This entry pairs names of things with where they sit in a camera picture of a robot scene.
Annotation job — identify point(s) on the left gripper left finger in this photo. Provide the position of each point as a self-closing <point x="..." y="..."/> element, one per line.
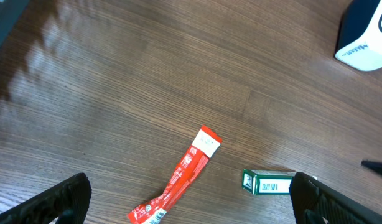
<point x="66" y="202"/>

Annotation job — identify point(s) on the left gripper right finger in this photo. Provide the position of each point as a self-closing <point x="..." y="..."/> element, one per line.
<point x="314" y="202"/>

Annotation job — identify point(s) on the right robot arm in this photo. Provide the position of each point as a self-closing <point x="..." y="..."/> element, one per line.
<point x="374" y="166"/>

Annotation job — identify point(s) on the dark green small box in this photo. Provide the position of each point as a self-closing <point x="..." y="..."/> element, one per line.
<point x="265" y="182"/>

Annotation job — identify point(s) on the white barcode scanner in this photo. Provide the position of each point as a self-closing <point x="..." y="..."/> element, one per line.
<point x="359" y="43"/>

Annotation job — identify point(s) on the red snack packet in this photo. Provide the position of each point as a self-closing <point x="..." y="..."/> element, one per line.
<point x="187" y="170"/>

